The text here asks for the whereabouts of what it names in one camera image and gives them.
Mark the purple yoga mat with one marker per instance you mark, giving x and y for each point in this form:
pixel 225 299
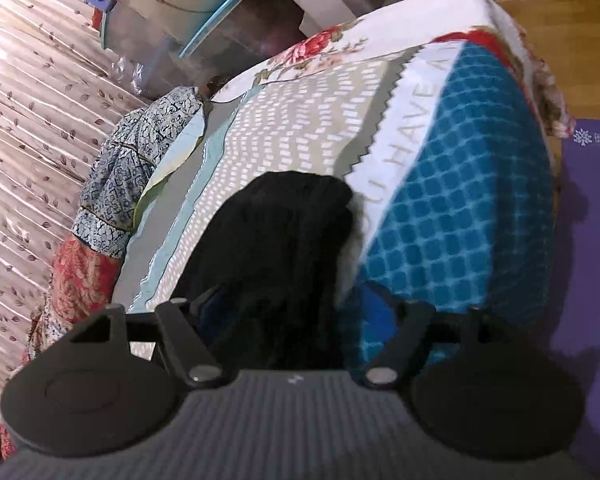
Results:
pixel 592 260

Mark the clear bin with teal lid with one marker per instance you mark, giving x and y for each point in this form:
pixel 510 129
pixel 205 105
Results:
pixel 180 30

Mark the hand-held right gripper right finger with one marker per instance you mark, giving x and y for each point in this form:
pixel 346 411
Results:
pixel 409 331

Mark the red and blue floral quilt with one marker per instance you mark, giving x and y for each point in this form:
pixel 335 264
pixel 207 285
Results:
pixel 130 160

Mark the beige leaf print curtain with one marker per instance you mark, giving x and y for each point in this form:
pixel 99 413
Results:
pixel 35 110

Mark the black pants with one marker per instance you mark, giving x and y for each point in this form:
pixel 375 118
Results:
pixel 280 260

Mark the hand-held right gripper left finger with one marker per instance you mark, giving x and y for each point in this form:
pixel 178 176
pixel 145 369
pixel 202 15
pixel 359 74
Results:
pixel 181 332

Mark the patchwork printed bed sheet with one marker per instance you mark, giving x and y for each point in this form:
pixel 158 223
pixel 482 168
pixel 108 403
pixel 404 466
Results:
pixel 430 160

